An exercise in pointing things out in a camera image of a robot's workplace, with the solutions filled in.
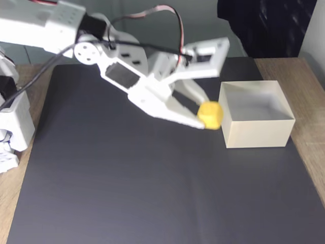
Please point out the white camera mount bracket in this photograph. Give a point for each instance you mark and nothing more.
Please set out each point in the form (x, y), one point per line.
(215, 66)

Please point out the yellow cube block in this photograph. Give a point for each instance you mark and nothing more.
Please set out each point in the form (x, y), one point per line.
(210, 115)

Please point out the dark grey table mat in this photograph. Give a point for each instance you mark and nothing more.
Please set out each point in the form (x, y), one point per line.
(142, 183)

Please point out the white open box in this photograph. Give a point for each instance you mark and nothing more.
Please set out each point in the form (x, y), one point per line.
(256, 134)

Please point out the black hanging cloth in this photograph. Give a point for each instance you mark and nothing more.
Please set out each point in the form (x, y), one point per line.
(269, 28)

